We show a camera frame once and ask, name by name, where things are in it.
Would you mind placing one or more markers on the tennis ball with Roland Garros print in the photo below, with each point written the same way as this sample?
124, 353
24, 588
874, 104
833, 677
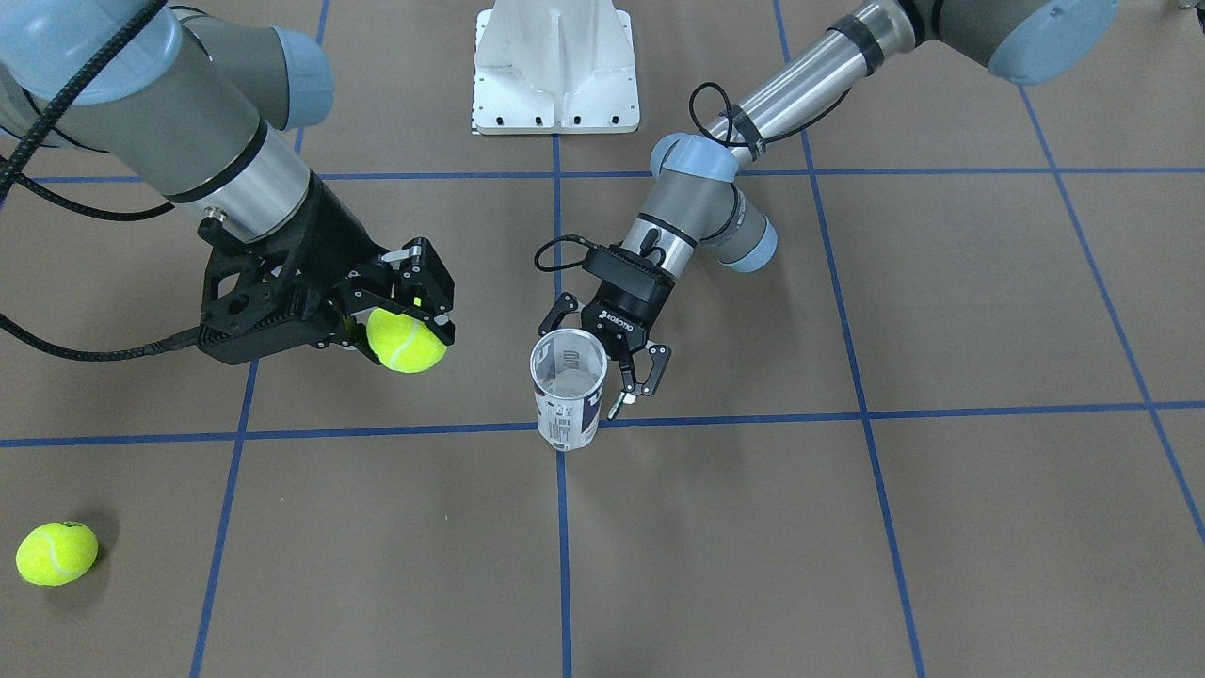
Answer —
402, 343

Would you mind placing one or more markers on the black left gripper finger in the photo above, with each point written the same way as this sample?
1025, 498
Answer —
564, 305
640, 375

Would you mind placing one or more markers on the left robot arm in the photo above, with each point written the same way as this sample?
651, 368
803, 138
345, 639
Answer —
695, 203

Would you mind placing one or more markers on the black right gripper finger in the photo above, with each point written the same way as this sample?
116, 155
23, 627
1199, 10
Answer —
353, 336
440, 325

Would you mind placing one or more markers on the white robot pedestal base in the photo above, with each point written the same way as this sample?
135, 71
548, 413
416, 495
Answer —
554, 68

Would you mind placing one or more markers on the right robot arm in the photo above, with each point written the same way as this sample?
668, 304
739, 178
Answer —
196, 107

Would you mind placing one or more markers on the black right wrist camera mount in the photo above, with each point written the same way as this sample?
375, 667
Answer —
296, 286

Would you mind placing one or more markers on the tennis ball with Wilson print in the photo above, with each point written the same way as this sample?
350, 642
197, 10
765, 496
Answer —
56, 553

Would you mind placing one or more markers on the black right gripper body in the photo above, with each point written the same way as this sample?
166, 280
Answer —
341, 235

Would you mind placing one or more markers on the Wilson tennis ball can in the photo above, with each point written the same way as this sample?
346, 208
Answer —
567, 391

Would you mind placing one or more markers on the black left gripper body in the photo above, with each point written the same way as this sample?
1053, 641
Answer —
628, 314

